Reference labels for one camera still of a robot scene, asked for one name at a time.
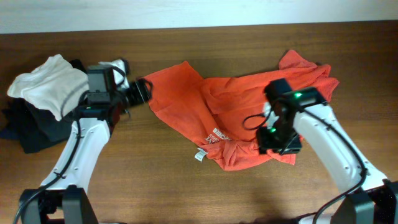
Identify orange t-shirt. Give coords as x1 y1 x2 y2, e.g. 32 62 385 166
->
146 50 339 171

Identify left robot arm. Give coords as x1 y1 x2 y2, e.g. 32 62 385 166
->
13 65 154 224

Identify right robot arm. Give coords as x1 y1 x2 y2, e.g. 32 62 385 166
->
256 78 397 224

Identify black folded clothes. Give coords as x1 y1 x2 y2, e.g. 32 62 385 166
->
2 60 85 154

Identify white folded shirt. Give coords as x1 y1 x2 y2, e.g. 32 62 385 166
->
7 54 88 121

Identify navy folded garment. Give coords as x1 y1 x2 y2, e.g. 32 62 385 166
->
0 129 18 140

